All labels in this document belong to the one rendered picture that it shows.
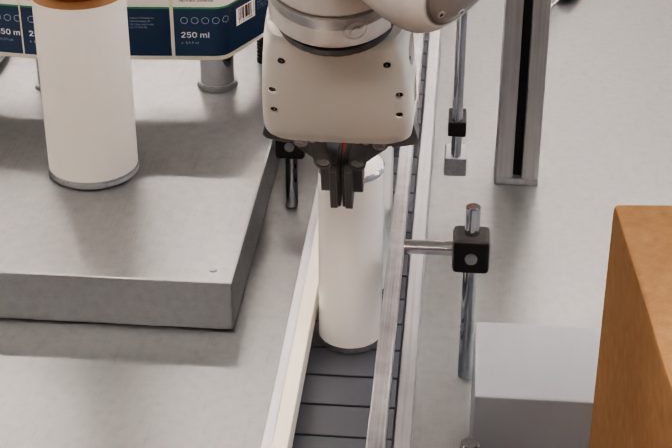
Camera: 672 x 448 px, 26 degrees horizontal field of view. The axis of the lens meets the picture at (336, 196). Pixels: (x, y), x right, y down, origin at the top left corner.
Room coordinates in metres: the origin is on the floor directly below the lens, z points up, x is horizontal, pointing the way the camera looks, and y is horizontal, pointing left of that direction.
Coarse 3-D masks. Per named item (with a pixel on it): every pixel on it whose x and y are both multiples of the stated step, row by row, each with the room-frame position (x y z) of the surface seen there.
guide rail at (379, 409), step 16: (416, 48) 1.41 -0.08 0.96; (416, 64) 1.37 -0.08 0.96; (416, 112) 1.25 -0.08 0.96; (400, 160) 1.15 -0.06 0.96; (400, 176) 1.12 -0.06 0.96; (400, 192) 1.09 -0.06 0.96; (400, 208) 1.06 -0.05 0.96; (400, 224) 1.04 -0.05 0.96; (400, 240) 1.01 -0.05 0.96; (400, 256) 0.99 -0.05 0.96; (400, 272) 0.96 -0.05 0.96; (384, 288) 0.94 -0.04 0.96; (384, 304) 0.92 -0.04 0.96; (384, 320) 0.89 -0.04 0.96; (384, 336) 0.87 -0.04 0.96; (384, 352) 0.85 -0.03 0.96; (384, 368) 0.83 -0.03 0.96; (384, 384) 0.82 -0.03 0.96; (384, 400) 0.80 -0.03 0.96; (384, 416) 0.78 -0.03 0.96; (368, 432) 0.76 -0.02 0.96; (384, 432) 0.76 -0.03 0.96
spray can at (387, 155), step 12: (384, 156) 1.06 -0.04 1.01; (384, 180) 1.06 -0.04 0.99; (384, 192) 1.06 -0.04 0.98; (384, 204) 1.06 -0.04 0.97; (384, 216) 1.06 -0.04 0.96; (384, 228) 1.06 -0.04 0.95; (384, 240) 1.06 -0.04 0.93; (384, 252) 1.06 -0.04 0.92; (384, 264) 1.06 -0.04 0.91; (384, 276) 1.06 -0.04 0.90
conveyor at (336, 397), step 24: (408, 216) 1.20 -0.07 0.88; (312, 336) 0.99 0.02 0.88; (312, 360) 0.96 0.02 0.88; (336, 360) 0.96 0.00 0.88; (360, 360) 0.96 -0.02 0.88; (312, 384) 0.93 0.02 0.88; (336, 384) 0.93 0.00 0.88; (360, 384) 0.93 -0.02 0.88; (312, 408) 0.90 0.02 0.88; (336, 408) 0.90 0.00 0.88; (360, 408) 0.90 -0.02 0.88; (312, 432) 0.87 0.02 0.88; (336, 432) 0.87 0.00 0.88; (360, 432) 0.87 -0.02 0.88
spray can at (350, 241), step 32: (320, 192) 0.98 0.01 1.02; (320, 224) 0.99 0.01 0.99; (352, 224) 0.97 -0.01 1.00; (320, 256) 0.99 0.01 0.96; (352, 256) 0.97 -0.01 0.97; (320, 288) 0.99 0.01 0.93; (352, 288) 0.97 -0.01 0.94; (320, 320) 0.99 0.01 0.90; (352, 320) 0.97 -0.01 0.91; (352, 352) 0.97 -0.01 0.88
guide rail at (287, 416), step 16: (304, 288) 1.01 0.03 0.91; (304, 304) 0.99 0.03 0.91; (304, 320) 0.97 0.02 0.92; (304, 336) 0.94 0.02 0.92; (304, 352) 0.92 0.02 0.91; (288, 368) 0.90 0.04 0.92; (304, 368) 0.91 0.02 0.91; (288, 384) 0.88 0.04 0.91; (288, 400) 0.86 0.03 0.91; (288, 416) 0.84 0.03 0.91; (288, 432) 0.82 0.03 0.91
